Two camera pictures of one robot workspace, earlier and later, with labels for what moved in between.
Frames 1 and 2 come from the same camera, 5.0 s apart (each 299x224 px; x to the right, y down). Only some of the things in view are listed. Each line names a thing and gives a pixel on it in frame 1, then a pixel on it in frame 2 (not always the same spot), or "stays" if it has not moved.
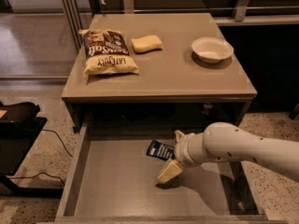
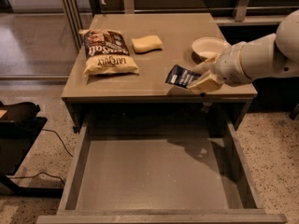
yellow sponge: x=147 y=43 stays
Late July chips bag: x=106 y=52 stays
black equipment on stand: x=19 y=130 stays
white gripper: x=181 y=152 to x=229 y=65
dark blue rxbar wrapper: x=161 y=150 to x=179 y=76
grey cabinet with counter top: x=156 y=70 stays
